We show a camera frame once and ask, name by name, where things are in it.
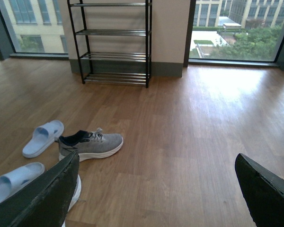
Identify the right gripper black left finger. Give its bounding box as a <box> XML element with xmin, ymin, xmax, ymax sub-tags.
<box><xmin>0</xmin><ymin>152</ymin><xmax>79</xmax><ymax>227</ymax></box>

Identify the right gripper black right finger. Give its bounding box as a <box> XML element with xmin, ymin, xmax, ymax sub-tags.
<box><xmin>235</xmin><ymin>153</ymin><xmax>284</xmax><ymax>227</ymax></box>

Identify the grey knit sneaker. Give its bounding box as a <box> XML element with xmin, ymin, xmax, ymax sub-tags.
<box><xmin>57</xmin><ymin>128</ymin><xmax>124</xmax><ymax>162</ymax></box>
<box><xmin>61</xmin><ymin>174</ymin><xmax>82</xmax><ymax>227</ymax></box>

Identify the light blue slide sandal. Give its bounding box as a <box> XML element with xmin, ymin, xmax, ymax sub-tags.
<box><xmin>22</xmin><ymin>120</ymin><xmax>64</xmax><ymax>158</ymax></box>
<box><xmin>0</xmin><ymin>162</ymin><xmax>45</xmax><ymax>203</ymax></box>

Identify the black metal shoe rack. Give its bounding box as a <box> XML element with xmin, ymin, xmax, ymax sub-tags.
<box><xmin>67</xmin><ymin>0</ymin><xmax>153</xmax><ymax>87</ymax></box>

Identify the right floor window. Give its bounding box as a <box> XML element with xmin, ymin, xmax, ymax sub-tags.
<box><xmin>184</xmin><ymin>0</ymin><xmax>284</xmax><ymax>71</ymax></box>

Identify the floor window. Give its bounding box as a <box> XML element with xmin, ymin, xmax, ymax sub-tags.
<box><xmin>184</xmin><ymin>0</ymin><xmax>284</xmax><ymax>71</ymax></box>
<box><xmin>0</xmin><ymin>0</ymin><xmax>68</xmax><ymax>61</ymax></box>

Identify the left floor window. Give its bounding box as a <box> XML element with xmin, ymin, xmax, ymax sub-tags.
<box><xmin>0</xmin><ymin>0</ymin><xmax>68</xmax><ymax>61</ymax></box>

